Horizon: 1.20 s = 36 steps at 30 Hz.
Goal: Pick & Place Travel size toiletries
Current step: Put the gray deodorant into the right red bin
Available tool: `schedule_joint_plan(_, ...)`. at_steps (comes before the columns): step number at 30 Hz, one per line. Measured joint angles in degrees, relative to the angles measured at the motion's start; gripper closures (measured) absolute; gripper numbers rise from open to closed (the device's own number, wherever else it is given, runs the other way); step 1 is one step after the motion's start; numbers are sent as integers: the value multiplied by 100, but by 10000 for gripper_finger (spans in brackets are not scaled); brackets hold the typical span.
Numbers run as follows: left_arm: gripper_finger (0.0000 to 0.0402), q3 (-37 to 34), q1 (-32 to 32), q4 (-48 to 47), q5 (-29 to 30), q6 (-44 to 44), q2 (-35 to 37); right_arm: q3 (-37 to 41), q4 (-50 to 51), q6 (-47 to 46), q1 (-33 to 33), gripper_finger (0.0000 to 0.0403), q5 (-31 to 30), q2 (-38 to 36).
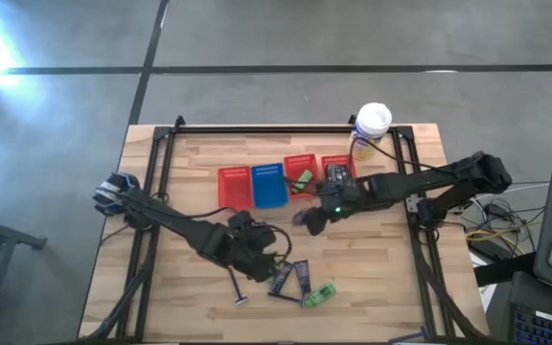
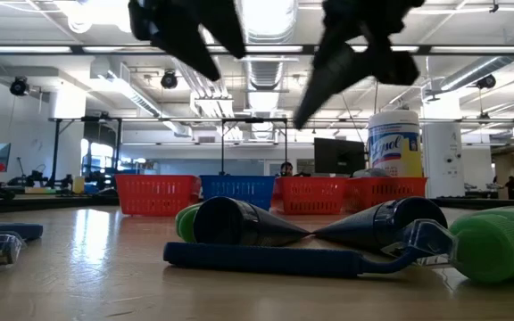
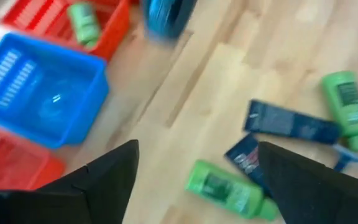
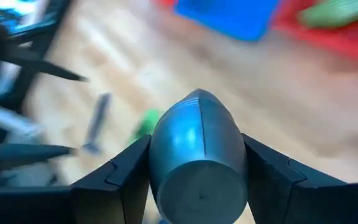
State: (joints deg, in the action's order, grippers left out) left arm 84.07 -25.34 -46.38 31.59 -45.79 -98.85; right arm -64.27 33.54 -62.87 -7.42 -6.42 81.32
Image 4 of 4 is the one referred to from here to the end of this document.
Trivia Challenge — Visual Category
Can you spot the green toiletry bottle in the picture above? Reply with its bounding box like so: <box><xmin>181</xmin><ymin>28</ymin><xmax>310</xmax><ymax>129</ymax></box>
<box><xmin>297</xmin><ymin>0</ymin><xmax>358</xmax><ymax>30</ymax></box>
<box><xmin>128</xmin><ymin>108</ymin><xmax>165</xmax><ymax>146</ymax></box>

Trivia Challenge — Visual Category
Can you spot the red plastic basket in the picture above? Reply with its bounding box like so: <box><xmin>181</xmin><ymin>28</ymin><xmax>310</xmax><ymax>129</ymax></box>
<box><xmin>272</xmin><ymin>0</ymin><xmax>358</xmax><ymax>67</ymax></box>
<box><xmin>152</xmin><ymin>0</ymin><xmax>177</xmax><ymax>7</ymax></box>

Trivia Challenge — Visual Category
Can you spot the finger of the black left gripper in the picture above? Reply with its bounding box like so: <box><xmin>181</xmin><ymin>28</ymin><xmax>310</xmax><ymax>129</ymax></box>
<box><xmin>0</xmin><ymin>12</ymin><xmax>89</xmax><ymax>83</ymax></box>
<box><xmin>0</xmin><ymin>143</ymin><xmax>78</xmax><ymax>180</ymax></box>

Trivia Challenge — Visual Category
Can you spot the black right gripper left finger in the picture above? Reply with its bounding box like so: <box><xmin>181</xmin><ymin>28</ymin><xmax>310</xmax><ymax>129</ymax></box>
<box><xmin>70</xmin><ymin>134</ymin><xmax>153</xmax><ymax>224</ymax></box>

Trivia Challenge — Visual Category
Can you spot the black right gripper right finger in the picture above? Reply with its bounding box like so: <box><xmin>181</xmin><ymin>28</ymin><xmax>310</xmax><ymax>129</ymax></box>
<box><xmin>242</xmin><ymin>133</ymin><xmax>351</xmax><ymax>224</ymax></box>

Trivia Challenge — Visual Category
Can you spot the blue plastic basket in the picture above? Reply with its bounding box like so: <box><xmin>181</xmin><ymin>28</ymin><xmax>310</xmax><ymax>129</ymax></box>
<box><xmin>173</xmin><ymin>0</ymin><xmax>282</xmax><ymax>42</ymax></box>

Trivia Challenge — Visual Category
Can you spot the blue razor with clear cap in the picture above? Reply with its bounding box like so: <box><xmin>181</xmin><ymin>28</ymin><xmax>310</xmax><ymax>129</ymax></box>
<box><xmin>81</xmin><ymin>92</ymin><xmax>113</xmax><ymax>156</ymax></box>
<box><xmin>0</xmin><ymin>105</ymin><xmax>45</xmax><ymax>147</ymax></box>

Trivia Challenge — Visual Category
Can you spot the grey toiletry bottle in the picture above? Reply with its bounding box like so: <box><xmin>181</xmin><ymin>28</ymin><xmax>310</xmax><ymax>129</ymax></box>
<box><xmin>148</xmin><ymin>88</ymin><xmax>249</xmax><ymax>224</ymax></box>

